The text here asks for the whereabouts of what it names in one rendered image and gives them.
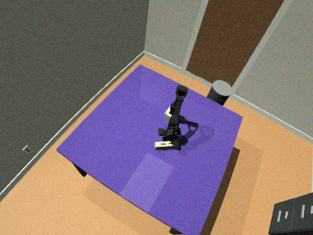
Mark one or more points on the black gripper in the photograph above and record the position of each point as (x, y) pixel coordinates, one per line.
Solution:
(163, 132)

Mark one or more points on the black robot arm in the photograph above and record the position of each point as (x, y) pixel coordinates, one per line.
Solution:
(175, 110)

